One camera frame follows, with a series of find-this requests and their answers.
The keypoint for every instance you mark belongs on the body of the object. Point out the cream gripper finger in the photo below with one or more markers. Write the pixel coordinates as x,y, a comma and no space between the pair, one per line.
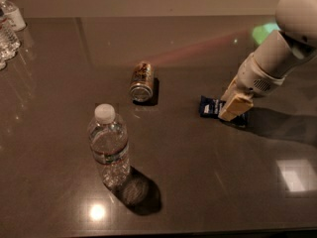
236,106

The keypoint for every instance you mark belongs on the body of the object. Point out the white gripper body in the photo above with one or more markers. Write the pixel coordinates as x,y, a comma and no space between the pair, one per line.
254,79

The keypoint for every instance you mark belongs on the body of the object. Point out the water bottle white label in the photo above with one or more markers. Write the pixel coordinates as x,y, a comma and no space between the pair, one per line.
14,15

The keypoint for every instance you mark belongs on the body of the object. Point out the clear water bottle white cap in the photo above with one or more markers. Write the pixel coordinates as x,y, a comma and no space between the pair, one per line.
108,140

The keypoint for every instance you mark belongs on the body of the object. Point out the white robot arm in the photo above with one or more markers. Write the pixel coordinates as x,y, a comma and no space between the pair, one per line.
293,43

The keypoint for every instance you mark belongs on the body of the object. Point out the blue rxbar blueberry wrapper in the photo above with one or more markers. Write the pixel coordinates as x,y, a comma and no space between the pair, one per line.
211,107

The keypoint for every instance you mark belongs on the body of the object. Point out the gold soda can on side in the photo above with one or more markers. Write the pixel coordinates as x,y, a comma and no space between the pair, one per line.
142,82

